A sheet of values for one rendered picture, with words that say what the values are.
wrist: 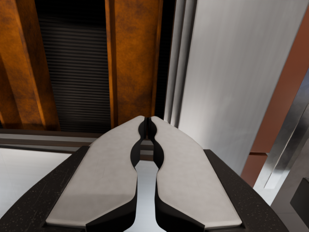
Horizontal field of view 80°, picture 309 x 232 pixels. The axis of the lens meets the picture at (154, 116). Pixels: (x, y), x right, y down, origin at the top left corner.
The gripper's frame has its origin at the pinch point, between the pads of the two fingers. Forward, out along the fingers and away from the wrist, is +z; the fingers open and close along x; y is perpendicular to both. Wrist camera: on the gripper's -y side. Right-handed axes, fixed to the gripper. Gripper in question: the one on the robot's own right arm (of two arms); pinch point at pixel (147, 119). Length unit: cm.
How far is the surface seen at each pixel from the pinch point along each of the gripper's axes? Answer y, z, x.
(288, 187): 108, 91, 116
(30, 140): 8.3, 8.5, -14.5
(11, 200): 17.1, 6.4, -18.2
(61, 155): 8.8, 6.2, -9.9
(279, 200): 124, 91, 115
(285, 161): 22.9, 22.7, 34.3
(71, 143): 8.4, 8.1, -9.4
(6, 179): 12.9, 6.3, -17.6
